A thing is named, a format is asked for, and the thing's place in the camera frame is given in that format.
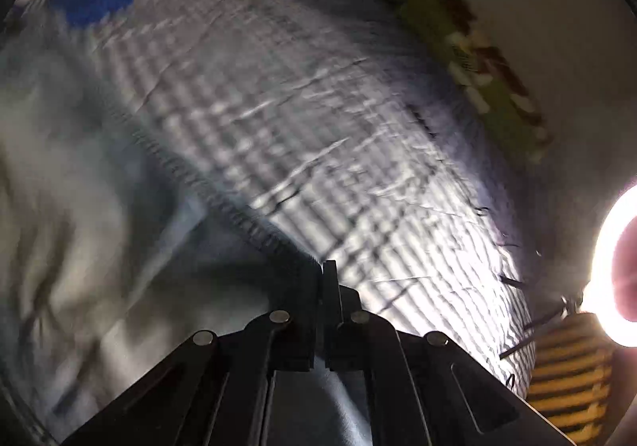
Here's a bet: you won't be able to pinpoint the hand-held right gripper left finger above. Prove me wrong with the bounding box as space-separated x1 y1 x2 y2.
60 262 324 446

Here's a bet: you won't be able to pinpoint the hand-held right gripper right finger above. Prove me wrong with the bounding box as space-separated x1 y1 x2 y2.
322 259 573 446

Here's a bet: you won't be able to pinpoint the blue denim pants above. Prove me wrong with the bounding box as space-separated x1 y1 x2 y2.
0 3 374 446

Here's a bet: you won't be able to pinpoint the grey striped bed blanket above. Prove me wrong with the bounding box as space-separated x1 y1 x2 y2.
15 0 538 402

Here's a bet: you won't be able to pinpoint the wooden slatted panel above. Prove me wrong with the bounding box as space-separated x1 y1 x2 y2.
525 314 623 446

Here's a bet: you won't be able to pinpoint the green patterned folded blanket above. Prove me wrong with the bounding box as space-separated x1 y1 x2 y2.
388 0 555 163

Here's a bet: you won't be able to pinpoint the black ring light tripod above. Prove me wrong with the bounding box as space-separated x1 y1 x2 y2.
498 272 583 362

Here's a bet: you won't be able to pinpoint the round ring light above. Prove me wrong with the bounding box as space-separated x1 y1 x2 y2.
580 182 637 350

